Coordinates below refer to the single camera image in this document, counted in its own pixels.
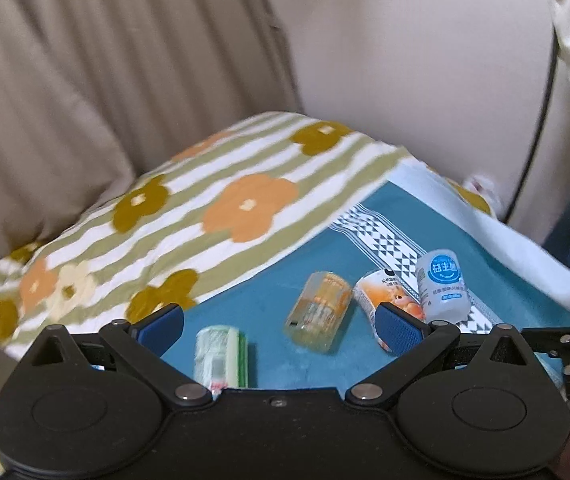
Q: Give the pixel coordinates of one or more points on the orange printed plastic cup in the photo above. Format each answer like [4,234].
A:
[384,286]

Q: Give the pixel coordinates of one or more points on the floral striped duvet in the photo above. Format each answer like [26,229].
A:
[210,218]

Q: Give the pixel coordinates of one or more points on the white blue label cup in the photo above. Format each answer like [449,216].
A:
[443,293]

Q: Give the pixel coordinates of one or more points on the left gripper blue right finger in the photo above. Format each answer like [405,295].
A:
[398,330]

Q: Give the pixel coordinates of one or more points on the teal patterned table mat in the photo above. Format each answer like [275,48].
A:
[510,279]

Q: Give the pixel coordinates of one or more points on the clear green label cup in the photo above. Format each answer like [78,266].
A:
[221,358]

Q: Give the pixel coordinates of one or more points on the clear orange label cup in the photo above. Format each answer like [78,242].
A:
[314,321]

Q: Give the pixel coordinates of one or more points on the beige curtain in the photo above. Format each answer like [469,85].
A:
[95,92]

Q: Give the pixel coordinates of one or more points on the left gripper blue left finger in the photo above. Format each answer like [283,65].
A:
[158,331]

